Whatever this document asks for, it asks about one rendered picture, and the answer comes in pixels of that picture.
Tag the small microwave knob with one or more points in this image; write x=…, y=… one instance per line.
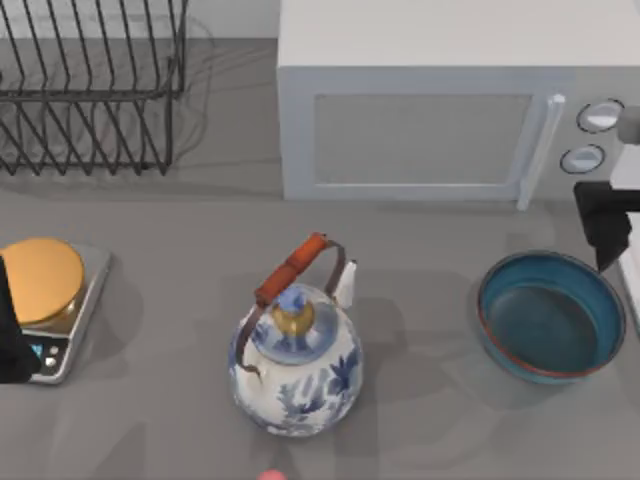
x=581, y=159

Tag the blue bowl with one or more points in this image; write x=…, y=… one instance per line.
x=550, y=320

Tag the large microwave knob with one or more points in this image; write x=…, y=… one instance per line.
x=597, y=117

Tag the microwave oven door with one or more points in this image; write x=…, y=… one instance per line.
x=420, y=140

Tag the pale microwave oven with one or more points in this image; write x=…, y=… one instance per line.
x=400, y=40

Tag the blue and white teapot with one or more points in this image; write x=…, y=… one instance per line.
x=300, y=370

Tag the small pink object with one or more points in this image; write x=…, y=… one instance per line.
x=271, y=475

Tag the silver kitchen scale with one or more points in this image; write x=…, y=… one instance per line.
x=75, y=330

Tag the round orange scale plate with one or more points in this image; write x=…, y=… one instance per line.
x=42, y=277

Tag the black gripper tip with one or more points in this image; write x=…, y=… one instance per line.
x=12, y=335

